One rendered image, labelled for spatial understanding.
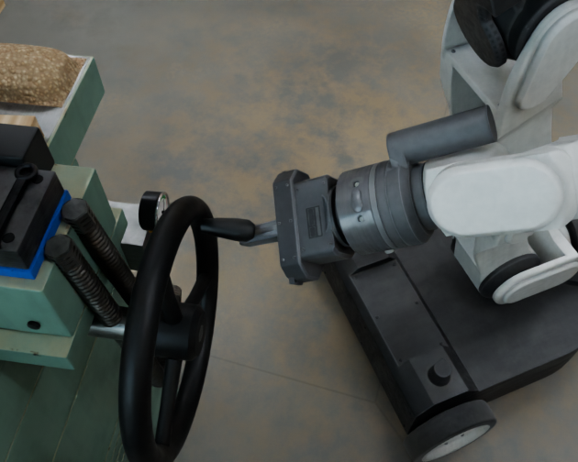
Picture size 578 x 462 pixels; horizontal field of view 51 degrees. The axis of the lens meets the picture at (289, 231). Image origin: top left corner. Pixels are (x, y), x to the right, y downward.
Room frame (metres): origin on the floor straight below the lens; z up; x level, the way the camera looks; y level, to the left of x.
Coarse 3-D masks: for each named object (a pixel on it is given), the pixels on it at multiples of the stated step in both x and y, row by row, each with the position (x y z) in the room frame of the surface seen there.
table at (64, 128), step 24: (96, 72) 0.62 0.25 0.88; (72, 96) 0.55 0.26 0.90; (96, 96) 0.60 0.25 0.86; (48, 120) 0.51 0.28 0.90; (72, 120) 0.53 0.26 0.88; (48, 144) 0.48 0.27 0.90; (72, 144) 0.52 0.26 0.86; (120, 216) 0.40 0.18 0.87; (120, 240) 0.38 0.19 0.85; (0, 336) 0.25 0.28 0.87; (24, 336) 0.25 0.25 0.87; (48, 336) 0.25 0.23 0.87; (72, 336) 0.25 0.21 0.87; (24, 360) 0.24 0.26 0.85; (48, 360) 0.23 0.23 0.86; (72, 360) 0.24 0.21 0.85
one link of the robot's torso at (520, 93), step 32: (576, 0) 0.60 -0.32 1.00; (448, 32) 0.71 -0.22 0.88; (544, 32) 0.58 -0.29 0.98; (576, 32) 0.58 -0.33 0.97; (448, 64) 0.69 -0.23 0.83; (480, 64) 0.68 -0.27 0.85; (512, 64) 0.68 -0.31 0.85; (544, 64) 0.57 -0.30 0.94; (448, 96) 0.70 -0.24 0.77; (480, 96) 0.62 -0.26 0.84; (512, 96) 0.57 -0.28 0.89; (544, 96) 0.58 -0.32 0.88; (512, 128) 0.58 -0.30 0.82; (544, 128) 0.64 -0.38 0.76
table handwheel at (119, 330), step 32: (160, 224) 0.33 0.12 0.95; (192, 224) 0.40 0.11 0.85; (160, 256) 0.29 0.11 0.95; (160, 288) 0.26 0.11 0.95; (96, 320) 0.29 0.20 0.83; (128, 320) 0.23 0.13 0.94; (160, 320) 0.29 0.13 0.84; (192, 320) 0.29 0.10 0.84; (128, 352) 0.21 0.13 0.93; (160, 352) 0.26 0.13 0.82; (192, 352) 0.26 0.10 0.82; (128, 384) 0.19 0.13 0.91; (192, 384) 0.27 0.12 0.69; (128, 416) 0.17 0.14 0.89; (160, 416) 0.21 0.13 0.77; (192, 416) 0.23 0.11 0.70; (128, 448) 0.15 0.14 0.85; (160, 448) 0.17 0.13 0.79
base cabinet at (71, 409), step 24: (96, 360) 0.36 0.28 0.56; (48, 384) 0.28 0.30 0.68; (72, 384) 0.31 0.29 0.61; (96, 384) 0.34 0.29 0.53; (48, 408) 0.26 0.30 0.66; (72, 408) 0.28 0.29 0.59; (96, 408) 0.31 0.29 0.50; (24, 432) 0.22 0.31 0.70; (48, 432) 0.24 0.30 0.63; (72, 432) 0.26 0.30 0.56; (96, 432) 0.29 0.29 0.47; (24, 456) 0.20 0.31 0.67; (48, 456) 0.21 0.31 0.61; (72, 456) 0.23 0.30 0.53; (96, 456) 0.26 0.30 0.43; (120, 456) 0.29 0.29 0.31
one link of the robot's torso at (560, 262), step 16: (528, 240) 0.78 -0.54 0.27; (544, 240) 0.75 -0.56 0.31; (560, 240) 0.73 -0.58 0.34; (544, 256) 0.73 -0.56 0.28; (560, 256) 0.70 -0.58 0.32; (576, 256) 0.69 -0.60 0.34; (528, 272) 0.65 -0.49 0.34; (544, 272) 0.66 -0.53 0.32; (560, 272) 0.67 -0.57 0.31; (512, 288) 0.63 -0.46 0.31; (528, 288) 0.64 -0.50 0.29; (544, 288) 0.66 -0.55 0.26
